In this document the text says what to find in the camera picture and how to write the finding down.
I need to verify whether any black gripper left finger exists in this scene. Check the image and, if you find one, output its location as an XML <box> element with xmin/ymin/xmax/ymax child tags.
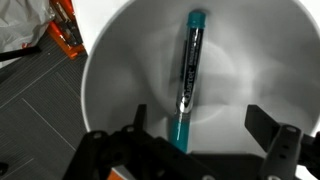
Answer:
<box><xmin>133</xmin><ymin>103</ymin><xmax>148</xmax><ymax>132</ymax></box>

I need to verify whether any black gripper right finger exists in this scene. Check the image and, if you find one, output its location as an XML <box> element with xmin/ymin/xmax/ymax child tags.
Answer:
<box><xmin>244</xmin><ymin>104</ymin><xmax>280</xmax><ymax>153</ymax></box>

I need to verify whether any teal Quartet marker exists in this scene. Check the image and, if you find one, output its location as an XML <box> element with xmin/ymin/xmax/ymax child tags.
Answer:
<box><xmin>167</xmin><ymin>9</ymin><xmax>208</xmax><ymax>155</ymax></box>

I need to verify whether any grey white bowl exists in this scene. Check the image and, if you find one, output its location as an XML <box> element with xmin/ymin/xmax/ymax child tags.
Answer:
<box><xmin>80</xmin><ymin>0</ymin><xmax>320</xmax><ymax>180</ymax></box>

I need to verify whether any orange black tool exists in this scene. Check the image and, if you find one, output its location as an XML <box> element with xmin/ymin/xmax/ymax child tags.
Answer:
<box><xmin>46</xmin><ymin>0</ymin><xmax>86</xmax><ymax>60</ymax></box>

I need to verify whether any black bar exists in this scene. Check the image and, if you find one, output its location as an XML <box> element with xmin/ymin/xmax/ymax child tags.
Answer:
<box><xmin>0</xmin><ymin>45</ymin><xmax>43</xmax><ymax>63</ymax></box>

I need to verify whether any white plastic bag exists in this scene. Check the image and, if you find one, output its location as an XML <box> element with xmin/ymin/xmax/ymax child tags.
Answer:
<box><xmin>0</xmin><ymin>0</ymin><xmax>56</xmax><ymax>68</ymax></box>

